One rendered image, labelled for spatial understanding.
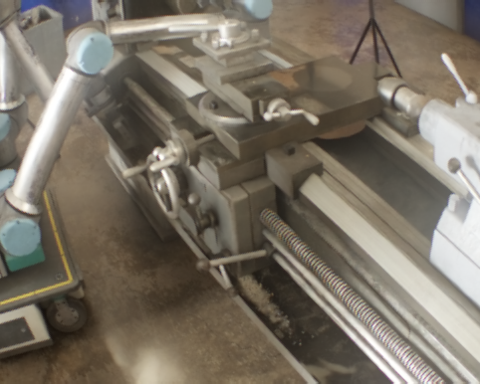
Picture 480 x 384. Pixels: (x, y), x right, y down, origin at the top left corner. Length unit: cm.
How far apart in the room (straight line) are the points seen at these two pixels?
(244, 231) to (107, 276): 110
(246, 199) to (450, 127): 66
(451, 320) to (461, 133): 41
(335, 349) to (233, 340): 67
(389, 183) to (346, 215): 35
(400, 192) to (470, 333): 69
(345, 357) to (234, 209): 53
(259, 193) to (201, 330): 86
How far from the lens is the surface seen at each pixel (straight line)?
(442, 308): 133
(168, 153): 174
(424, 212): 176
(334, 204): 157
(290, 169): 163
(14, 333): 237
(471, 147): 128
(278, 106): 161
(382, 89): 154
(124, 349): 241
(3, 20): 226
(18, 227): 186
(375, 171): 190
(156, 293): 259
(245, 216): 172
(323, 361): 177
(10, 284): 235
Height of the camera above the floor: 180
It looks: 37 degrees down
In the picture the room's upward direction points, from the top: 7 degrees counter-clockwise
